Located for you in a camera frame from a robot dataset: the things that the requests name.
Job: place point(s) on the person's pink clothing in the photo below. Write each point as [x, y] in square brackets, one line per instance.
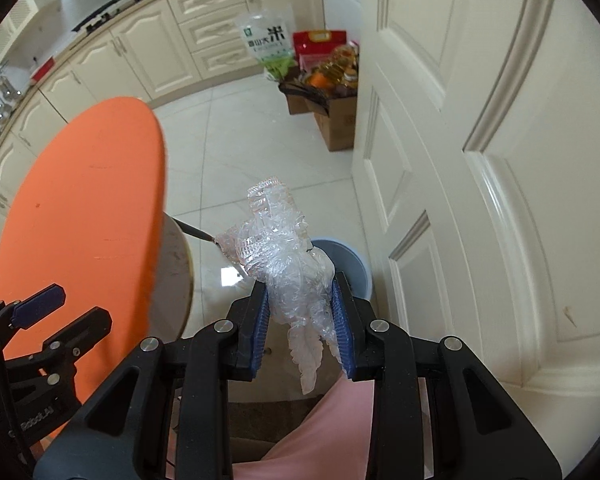
[320, 435]

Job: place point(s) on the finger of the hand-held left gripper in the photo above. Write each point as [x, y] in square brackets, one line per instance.
[37, 305]
[85, 327]

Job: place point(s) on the cream louvered wall cabinet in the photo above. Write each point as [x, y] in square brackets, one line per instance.
[15, 22]

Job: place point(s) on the hanging metal utensils rack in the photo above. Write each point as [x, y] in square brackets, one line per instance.
[0, 100]

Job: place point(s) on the black gas stove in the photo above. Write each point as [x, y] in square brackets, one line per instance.
[105, 10]

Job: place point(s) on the red gift box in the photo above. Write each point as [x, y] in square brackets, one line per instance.
[315, 45]

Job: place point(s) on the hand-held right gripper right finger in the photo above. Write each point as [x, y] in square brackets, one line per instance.
[342, 335]

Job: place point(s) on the red tray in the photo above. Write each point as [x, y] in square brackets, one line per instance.
[42, 69]

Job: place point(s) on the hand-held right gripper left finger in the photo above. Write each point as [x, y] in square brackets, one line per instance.
[260, 330]

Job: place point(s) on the white rice bag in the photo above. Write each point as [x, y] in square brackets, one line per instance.
[267, 40]

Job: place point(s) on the cream panel door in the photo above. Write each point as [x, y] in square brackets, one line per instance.
[480, 110]

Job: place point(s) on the dark metal table brace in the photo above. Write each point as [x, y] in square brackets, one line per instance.
[195, 231]

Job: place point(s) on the brown cardboard box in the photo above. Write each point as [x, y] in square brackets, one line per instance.
[337, 125]

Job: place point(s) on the clear crinkled plastic wrap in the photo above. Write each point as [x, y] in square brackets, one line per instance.
[290, 270]

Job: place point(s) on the yellow cooking oil bottle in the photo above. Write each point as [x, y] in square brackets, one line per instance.
[340, 67]

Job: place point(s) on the blue trash bin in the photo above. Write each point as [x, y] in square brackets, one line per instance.
[350, 265]

